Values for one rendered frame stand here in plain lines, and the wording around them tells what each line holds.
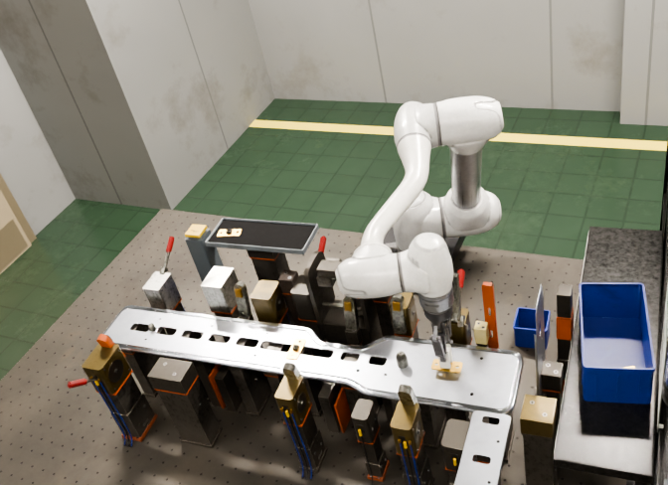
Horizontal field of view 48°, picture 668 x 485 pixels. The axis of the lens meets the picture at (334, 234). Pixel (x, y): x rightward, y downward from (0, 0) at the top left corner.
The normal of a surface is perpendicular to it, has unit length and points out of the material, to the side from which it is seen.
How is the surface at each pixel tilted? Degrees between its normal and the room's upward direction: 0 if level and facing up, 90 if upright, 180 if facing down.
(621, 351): 0
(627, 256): 0
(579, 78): 90
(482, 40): 90
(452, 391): 0
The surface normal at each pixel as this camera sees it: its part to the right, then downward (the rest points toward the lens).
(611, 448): -0.19, -0.77
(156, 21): 0.89, 0.11
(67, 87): -0.40, 0.62
